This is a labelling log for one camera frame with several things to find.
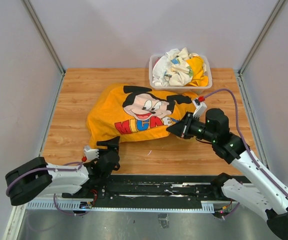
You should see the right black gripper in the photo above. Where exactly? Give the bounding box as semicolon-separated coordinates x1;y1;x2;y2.
166;111;217;143

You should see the yellow pillowcase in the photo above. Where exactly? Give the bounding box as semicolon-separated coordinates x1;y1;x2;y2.
86;83;198;148

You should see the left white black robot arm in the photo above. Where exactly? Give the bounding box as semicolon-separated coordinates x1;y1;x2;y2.
5;137;120;206

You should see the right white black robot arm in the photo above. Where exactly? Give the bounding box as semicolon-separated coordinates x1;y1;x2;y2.
166;108;288;240

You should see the translucent plastic bin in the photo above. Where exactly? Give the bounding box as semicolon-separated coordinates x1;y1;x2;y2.
148;53;213;95

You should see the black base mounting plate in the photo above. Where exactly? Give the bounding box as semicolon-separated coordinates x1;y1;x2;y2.
61;173;241;210

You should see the white printed cloth in bin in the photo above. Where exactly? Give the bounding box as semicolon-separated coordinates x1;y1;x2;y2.
152;47;206;87

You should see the yellow cloth in bin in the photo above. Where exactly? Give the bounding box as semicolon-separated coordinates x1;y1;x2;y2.
186;56;209;87

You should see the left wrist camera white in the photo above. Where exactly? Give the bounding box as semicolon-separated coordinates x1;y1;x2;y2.
82;145;100;162

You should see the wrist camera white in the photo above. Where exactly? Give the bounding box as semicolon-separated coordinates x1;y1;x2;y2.
82;145;100;162
192;96;207;118

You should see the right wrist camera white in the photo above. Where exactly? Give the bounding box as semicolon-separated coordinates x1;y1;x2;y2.
192;96;207;118

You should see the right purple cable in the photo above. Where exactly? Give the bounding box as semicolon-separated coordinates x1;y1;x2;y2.
198;88;288;221

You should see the grey slotted cable duct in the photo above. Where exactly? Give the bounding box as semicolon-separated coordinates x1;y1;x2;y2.
25;199;215;214

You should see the left aluminium frame post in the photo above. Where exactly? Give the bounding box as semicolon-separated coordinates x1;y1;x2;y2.
21;0;66;76

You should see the aluminium frame post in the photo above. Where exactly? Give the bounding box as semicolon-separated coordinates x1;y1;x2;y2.
237;0;288;76
21;0;66;76

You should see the right aluminium frame post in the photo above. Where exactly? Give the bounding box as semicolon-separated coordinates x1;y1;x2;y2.
237;0;288;76

